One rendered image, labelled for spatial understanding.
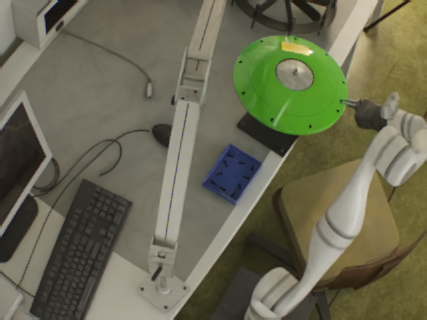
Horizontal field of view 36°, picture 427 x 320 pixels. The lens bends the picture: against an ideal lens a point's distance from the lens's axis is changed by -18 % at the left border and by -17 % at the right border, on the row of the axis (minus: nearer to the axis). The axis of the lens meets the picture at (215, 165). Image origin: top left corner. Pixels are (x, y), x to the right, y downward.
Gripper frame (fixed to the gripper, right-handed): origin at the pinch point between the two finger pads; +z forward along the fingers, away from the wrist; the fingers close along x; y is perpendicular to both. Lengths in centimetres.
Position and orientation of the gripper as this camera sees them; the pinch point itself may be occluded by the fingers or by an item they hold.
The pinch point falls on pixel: (340, 100)
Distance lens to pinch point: 188.4
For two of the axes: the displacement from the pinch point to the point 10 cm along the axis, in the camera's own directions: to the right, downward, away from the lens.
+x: 6.1, -6.9, 3.9
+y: 4.0, 6.9, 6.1
